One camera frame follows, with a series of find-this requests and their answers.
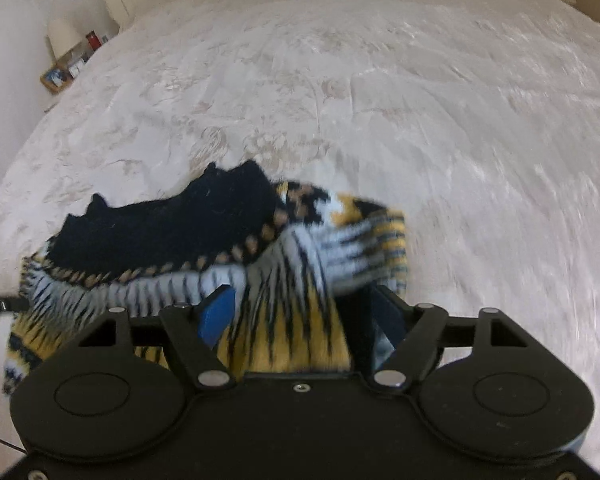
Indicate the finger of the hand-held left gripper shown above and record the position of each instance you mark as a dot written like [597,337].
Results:
[2,306]

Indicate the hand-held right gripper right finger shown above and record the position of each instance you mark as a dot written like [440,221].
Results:
[387,325]

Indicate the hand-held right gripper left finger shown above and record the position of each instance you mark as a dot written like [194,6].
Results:
[217,312]

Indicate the patterned knit sweater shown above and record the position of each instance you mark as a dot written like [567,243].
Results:
[180,240]

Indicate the white floral bedspread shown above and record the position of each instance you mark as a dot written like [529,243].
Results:
[430,135]

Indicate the white table lamp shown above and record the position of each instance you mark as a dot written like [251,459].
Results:
[62,37]

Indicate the red can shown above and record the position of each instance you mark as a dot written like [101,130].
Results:
[92,41]

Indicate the wooden photo frame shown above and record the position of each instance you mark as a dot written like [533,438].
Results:
[56,79]

